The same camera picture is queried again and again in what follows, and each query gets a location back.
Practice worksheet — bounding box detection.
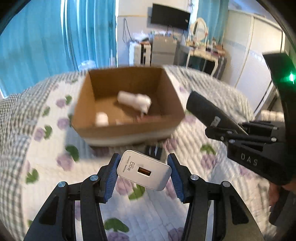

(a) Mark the black remote control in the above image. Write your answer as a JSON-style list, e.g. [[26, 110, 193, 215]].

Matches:
[[186, 91, 247, 134]]

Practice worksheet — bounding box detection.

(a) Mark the white 66W charger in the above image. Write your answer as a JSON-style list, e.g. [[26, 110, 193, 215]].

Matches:
[[117, 150, 171, 191]]

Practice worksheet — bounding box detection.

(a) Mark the black power adapter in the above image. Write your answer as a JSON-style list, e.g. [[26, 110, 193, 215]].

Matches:
[[144, 145, 163, 161]]

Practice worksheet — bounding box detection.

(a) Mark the right hand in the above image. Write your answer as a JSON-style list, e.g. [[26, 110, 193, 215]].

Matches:
[[268, 179, 296, 206]]

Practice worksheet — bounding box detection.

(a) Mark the white vanity table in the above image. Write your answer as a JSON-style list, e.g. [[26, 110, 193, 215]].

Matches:
[[181, 45, 226, 76]]

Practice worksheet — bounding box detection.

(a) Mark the small white bottle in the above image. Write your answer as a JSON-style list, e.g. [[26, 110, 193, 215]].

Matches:
[[95, 112, 109, 126]]

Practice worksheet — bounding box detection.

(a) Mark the white wardrobe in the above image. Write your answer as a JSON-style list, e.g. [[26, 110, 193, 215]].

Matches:
[[221, 10, 285, 114]]

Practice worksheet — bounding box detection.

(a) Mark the grey checked blanket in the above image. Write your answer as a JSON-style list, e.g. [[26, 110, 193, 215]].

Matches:
[[1, 70, 86, 240]]

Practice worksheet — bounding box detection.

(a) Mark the white hair dryer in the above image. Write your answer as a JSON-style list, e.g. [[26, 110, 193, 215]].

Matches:
[[117, 91, 152, 114]]

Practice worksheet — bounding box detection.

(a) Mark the oval vanity mirror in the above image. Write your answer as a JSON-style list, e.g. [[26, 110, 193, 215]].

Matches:
[[189, 18, 208, 43]]

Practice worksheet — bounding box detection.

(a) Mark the brown cardboard box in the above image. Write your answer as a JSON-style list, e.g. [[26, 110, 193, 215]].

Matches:
[[71, 66, 185, 147]]

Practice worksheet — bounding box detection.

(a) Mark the grey mini fridge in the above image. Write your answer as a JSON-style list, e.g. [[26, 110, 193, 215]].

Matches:
[[151, 35, 177, 65]]

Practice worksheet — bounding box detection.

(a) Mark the blue curtain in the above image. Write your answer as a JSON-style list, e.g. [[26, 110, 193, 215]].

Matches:
[[1, 1, 116, 96], [197, 0, 229, 44]]

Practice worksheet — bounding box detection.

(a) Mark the white storage cabinet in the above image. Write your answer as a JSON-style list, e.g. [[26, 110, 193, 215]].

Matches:
[[129, 41, 151, 66]]

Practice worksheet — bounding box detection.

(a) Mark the black wall television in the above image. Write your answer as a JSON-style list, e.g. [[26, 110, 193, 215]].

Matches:
[[151, 3, 191, 31]]

